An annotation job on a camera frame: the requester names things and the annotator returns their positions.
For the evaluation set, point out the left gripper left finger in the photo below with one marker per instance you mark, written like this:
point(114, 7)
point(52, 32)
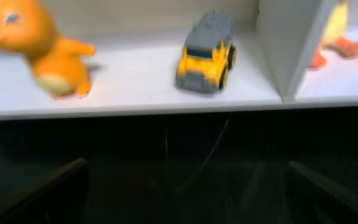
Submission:
point(36, 199)

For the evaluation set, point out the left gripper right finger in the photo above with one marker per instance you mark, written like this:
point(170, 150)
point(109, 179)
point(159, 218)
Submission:
point(331, 202)

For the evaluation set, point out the grey and yellow toy truck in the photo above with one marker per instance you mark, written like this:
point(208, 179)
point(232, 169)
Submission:
point(205, 59)

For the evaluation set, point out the yellow rubber duck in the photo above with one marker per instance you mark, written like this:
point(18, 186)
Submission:
point(45, 46)

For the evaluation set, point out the white shelf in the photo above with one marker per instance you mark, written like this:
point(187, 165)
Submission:
point(141, 77)

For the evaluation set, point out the yellow plush duck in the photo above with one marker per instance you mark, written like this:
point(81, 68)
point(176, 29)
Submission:
point(337, 34)

